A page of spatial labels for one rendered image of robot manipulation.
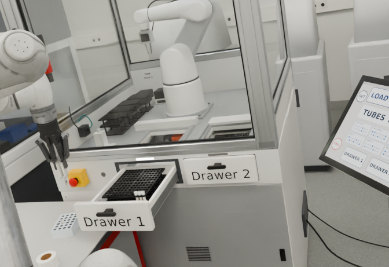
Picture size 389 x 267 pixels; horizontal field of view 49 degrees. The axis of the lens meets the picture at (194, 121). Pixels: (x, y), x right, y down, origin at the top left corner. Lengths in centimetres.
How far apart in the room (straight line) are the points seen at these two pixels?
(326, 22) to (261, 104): 311
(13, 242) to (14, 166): 135
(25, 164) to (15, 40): 144
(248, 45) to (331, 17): 313
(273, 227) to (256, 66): 66
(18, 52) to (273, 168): 102
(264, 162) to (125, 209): 55
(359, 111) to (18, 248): 103
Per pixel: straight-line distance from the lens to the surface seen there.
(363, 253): 263
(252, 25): 149
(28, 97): 161
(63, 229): 174
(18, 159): 237
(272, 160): 163
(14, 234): 102
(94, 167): 190
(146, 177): 169
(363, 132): 137
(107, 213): 149
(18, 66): 103
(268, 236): 181
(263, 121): 157
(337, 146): 142
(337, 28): 460
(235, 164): 164
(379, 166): 129
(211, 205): 178
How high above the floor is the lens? 159
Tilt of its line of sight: 18 degrees down
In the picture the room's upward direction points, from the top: 11 degrees counter-clockwise
